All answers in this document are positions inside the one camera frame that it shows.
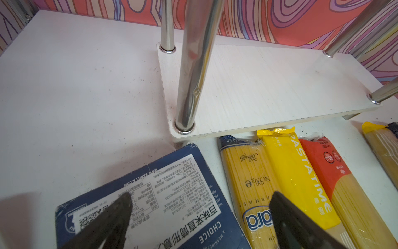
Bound dark blue pasta box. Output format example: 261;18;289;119
55;144;250;249

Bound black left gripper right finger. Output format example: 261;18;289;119
269;192;345;249

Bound dark blue spaghetti pack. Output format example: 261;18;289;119
387;122;398;139

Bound yellow Pastatime spaghetti pack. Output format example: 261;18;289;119
257;128;355;249

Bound blue yellow Ankara spaghetti pack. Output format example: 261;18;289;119
218;135;280;249

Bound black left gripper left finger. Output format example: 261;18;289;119
59;192;133;249

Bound aluminium frame profiles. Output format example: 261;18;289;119
6;0;39;25

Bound white two-tier shelf rack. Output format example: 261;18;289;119
158;1;398;143

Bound red spaghetti pack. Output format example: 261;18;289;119
300;137;398;249

